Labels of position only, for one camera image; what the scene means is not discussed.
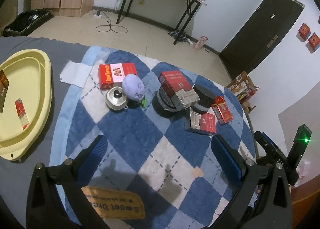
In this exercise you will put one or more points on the red white gift box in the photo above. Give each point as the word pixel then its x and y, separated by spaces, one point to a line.
pixel 111 75

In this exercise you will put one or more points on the tracker with green light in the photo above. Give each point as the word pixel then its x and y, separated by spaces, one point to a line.
pixel 300 142

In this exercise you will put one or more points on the large red silver box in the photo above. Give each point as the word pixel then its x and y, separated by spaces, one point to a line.
pixel 179 90

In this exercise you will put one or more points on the purple plush toy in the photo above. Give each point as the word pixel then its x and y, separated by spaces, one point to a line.
pixel 133 87

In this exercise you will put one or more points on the yellow plastic basin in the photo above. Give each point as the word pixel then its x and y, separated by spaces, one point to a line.
pixel 25 101

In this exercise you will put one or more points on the white cloth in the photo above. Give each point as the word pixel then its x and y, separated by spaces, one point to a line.
pixel 75 74

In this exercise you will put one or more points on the pink package on floor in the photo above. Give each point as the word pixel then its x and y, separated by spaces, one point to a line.
pixel 200 43

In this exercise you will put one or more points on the cream round case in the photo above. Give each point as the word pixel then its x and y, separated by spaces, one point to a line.
pixel 115 99

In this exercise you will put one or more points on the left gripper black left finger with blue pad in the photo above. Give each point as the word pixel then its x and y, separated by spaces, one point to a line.
pixel 44 205

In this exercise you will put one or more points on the cardboard box of goods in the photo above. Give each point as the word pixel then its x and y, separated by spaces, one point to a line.
pixel 244 89

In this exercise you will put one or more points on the black suitcase on floor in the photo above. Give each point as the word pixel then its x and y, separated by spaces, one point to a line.
pixel 28 21

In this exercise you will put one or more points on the green plastic clip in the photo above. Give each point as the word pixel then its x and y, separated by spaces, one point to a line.
pixel 143 103

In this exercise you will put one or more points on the red lighter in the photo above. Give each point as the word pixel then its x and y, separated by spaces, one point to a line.
pixel 21 113

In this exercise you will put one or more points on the dark door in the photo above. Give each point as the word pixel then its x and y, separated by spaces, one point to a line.
pixel 264 30

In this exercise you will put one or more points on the black foam cylinder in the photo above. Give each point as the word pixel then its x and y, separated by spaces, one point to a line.
pixel 206 99
pixel 163 105

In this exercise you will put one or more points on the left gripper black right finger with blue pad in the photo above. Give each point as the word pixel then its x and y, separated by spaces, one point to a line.
pixel 262 198

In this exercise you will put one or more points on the dark brown tall box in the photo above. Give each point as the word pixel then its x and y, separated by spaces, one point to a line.
pixel 4 85

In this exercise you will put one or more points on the small red cigarette pack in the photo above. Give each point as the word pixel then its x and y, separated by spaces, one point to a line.
pixel 222 111

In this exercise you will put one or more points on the blue checkered rug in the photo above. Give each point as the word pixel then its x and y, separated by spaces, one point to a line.
pixel 174 171

